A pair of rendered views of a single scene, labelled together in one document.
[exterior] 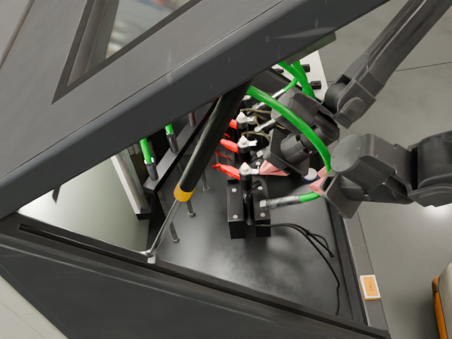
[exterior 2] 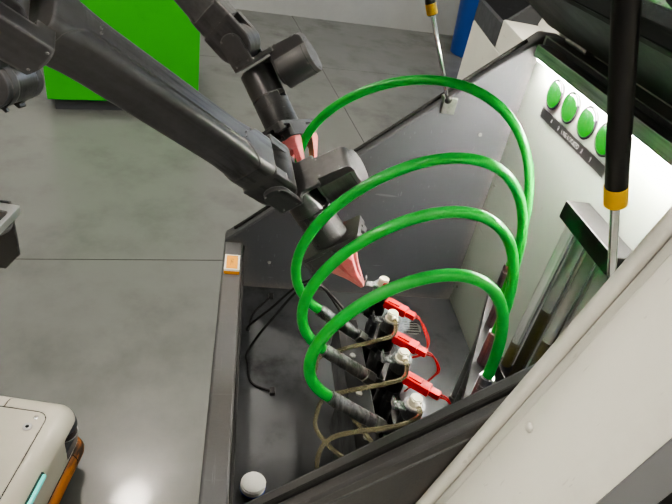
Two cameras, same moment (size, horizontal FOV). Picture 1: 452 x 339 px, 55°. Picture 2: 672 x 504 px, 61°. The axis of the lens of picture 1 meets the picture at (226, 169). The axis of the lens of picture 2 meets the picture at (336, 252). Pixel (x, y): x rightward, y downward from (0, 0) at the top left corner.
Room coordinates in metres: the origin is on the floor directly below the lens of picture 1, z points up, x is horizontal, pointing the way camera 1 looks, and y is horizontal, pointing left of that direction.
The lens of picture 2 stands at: (1.28, -0.34, 1.65)
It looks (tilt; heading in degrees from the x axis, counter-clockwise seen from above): 34 degrees down; 163
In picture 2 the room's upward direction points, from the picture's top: 12 degrees clockwise
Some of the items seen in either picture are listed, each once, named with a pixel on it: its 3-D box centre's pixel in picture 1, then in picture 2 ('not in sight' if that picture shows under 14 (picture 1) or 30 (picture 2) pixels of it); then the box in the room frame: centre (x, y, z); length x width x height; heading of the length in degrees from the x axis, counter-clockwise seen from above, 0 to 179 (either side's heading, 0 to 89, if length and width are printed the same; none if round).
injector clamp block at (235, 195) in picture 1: (247, 182); (369, 424); (0.72, -0.05, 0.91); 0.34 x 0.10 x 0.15; 175
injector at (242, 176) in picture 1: (252, 198); (363, 331); (0.60, -0.05, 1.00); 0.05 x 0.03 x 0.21; 85
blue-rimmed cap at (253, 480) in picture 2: (309, 174); (253, 484); (0.78, -0.24, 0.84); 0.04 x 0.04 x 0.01
